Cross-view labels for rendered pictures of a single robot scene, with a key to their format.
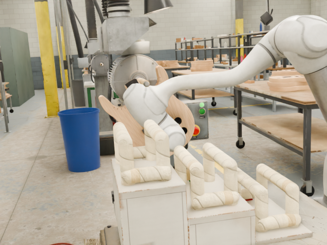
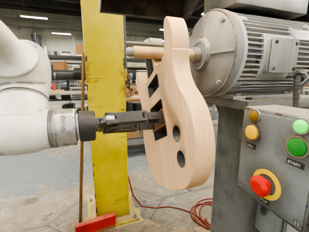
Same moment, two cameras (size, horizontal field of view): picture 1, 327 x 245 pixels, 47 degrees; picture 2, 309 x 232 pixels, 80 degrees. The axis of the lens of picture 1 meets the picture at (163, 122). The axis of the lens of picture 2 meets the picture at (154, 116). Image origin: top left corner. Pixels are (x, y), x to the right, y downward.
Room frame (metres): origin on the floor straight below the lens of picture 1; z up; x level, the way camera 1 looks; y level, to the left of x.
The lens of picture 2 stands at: (1.63, -0.45, 1.18)
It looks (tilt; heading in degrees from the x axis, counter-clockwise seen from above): 12 degrees down; 82
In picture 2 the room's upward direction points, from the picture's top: straight up
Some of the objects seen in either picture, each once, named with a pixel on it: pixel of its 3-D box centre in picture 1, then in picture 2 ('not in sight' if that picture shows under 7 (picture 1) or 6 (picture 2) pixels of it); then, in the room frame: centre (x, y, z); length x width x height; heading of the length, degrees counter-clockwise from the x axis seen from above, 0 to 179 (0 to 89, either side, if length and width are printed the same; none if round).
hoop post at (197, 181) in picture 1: (197, 188); not in sight; (0.83, -0.07, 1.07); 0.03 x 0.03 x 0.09
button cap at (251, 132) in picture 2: not in sight; (253, 131); (1.89, -0.11, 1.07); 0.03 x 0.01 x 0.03; 102
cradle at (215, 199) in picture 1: (216, 199); not in sight; (0.83, -0.11, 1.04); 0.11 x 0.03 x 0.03; 102
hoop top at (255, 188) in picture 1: (247, 182); not in sight; (0.94, -0.21, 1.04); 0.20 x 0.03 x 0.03; 11
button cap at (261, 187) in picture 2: (194, 130); (263, 185); (1.89, -0.16, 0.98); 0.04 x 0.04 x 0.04; 12
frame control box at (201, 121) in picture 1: (183, 123); (294, 162); (2.01, -0.11, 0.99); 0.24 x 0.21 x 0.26; 12
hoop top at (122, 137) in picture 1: (121, 134); not in sight; (0.89, 0.10, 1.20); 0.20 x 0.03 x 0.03; 11
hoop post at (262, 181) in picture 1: (262, 184); not in sight; (1.04, -0.28, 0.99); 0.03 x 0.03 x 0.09
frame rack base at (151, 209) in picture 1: (146, 202); not in sight; (0.89, 0.06, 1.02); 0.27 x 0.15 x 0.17; 12
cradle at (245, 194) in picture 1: (247, 193); not in sight; (1.05, -0.24, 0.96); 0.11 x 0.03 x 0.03; 102
